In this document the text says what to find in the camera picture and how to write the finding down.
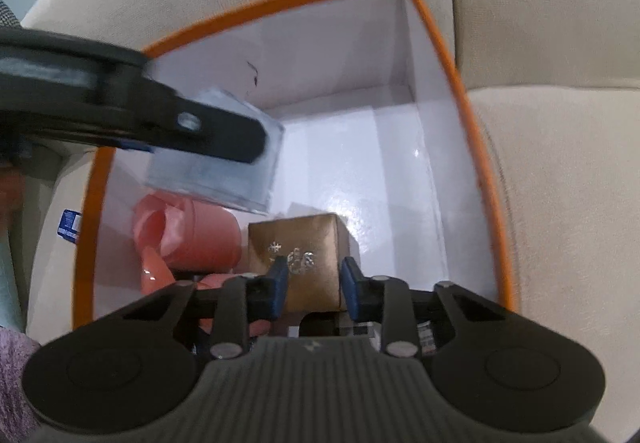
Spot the orange cardboard box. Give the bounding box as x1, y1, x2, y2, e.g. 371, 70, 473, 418
71, 0, 517, 332

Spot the plaid case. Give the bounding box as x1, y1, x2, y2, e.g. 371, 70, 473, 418
340, 318, 442, 355

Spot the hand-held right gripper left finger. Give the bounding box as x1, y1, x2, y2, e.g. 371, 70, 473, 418
122, 254, 290, 359

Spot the blue packet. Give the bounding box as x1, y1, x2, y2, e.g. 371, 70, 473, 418
56, 209, 82, 242

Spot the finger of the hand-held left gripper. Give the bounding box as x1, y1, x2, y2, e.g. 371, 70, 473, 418
117, 78, 267, 165

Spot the beige sofa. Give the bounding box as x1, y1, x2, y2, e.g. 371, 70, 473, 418
15, 0, 640, 374

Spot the pink round container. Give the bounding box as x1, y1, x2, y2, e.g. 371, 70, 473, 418
131, 193, 247, 275

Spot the clear plastic packet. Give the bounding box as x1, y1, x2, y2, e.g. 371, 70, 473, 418
144, 87, 287, 215

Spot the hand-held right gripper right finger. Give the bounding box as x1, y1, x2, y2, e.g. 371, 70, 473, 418
340, 256, 507, 357

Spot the brown gift box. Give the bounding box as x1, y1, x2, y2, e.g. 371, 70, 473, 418
248, 212, 359, 314

